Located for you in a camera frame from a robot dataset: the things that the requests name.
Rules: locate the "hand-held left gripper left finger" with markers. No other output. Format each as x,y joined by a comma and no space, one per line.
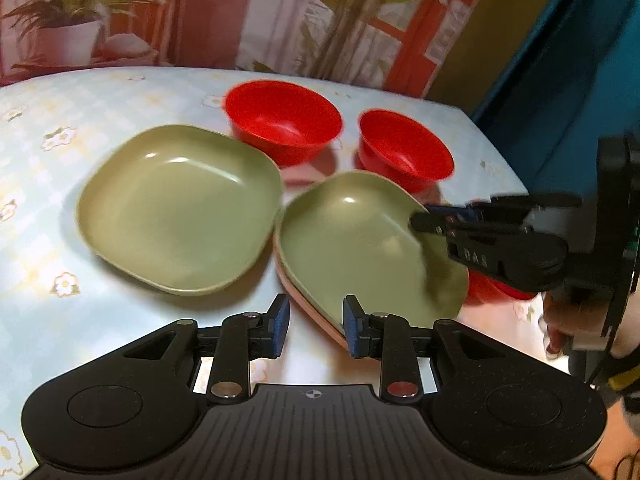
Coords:
282,325

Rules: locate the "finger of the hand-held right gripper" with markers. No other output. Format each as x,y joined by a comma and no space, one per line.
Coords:
500,260
465,211

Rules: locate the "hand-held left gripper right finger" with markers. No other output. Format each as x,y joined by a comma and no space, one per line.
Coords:
352,330

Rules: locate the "pink square plate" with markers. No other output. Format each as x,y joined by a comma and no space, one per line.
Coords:
312,317

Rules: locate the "red plastic bowl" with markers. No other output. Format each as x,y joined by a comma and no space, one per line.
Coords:
487,290
282,115
405,147

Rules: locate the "green square plate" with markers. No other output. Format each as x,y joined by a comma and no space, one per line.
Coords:
350,240
175,210

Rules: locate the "person's right hand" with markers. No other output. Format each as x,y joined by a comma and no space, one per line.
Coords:
556,330

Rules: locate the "teal curtain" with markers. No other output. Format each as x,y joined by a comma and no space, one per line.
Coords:
565,85

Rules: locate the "floral checked tablecloth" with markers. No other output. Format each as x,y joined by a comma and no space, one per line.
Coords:
60,240

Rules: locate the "printed plant wall cloth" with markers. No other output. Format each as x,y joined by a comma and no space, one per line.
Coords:
200,10

